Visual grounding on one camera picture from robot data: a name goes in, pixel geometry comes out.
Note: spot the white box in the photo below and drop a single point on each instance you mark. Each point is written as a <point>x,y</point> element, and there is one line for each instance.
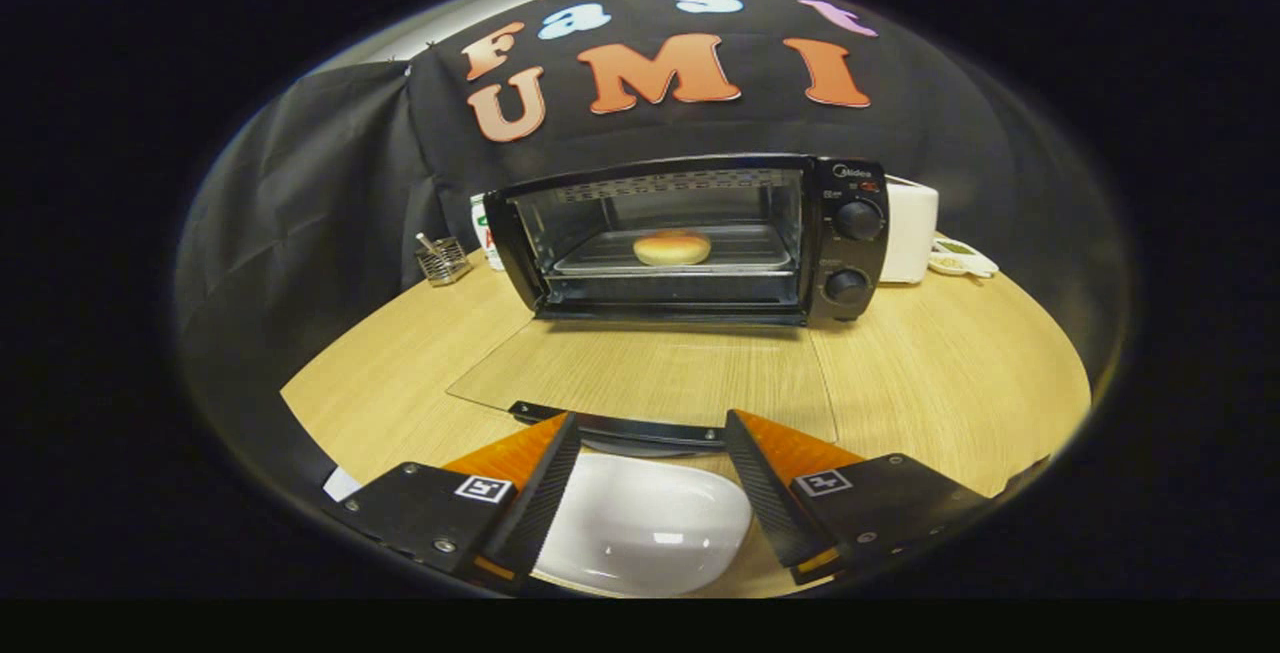
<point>340,485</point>

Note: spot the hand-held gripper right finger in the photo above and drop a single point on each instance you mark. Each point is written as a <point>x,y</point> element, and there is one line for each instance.
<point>765,498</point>

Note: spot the small clear holder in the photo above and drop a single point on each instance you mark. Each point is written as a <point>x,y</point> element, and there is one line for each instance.
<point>445,261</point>

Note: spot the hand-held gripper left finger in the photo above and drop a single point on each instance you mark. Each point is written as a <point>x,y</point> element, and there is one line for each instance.
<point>540,503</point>

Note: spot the white bread toaster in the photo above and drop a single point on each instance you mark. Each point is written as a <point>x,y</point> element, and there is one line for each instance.
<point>912,233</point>

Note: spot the white bottle with green label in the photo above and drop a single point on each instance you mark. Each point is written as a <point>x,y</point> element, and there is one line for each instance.
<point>482,233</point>

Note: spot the white plate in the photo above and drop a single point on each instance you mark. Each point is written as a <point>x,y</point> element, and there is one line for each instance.
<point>640,523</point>

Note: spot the black toaster oven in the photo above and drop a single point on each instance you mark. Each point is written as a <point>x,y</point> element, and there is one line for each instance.
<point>850,253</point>

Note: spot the golden bagel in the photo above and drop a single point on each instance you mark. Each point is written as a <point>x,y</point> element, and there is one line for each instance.
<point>672,248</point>

